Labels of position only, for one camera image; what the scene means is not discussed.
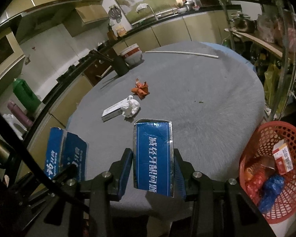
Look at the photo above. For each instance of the red plastic bag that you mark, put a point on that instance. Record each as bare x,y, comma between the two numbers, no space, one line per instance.
254,185

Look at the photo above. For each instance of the white tissue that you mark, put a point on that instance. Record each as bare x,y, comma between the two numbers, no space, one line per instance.
130,107

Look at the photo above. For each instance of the metal shelf rack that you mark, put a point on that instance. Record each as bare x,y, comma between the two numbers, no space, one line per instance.
273,51

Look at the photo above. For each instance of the steel pot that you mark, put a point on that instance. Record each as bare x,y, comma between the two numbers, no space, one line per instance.
243,22

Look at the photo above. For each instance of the white red bowl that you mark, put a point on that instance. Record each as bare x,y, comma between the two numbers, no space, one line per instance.
132,55

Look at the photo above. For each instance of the white plastic jug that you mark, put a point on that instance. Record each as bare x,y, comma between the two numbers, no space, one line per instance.
14,124

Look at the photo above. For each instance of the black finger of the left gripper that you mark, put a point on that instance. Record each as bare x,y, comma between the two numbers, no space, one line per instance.
53,185

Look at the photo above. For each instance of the white medicine box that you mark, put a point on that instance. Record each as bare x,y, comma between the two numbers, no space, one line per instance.
113,111

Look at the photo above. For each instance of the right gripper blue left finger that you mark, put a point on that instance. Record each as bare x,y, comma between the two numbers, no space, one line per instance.
120,171

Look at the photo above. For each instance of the crumpled orange wrapper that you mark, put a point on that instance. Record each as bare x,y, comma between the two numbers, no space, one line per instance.
140,89

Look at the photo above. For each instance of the orange white cardboard box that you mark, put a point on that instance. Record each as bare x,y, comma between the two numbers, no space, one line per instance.
281,154

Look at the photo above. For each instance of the blue toothpaste box piece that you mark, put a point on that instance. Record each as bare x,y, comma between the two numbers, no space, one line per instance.
65,148

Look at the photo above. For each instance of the black chopstick holder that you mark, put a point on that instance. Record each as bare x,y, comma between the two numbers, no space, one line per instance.
117,63

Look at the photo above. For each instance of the green thermos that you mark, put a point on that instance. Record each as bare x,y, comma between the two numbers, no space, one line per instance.
25,95

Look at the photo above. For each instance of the small orange wrapper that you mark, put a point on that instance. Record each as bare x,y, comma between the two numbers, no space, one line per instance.
248,174

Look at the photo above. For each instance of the purple bottle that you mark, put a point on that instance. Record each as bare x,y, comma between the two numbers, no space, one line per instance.
19,114

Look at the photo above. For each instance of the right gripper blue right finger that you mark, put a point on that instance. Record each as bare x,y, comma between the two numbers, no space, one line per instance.
186,184

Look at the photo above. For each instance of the range hood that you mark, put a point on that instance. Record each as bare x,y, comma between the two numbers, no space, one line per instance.
31,22

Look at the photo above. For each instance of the red plastic basket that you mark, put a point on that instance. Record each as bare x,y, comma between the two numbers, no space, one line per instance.
258,154

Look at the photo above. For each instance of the blue plastic bag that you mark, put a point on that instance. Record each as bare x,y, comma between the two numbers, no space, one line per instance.
272,189

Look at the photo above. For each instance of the long white stick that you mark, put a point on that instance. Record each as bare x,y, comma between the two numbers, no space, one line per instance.
184,53

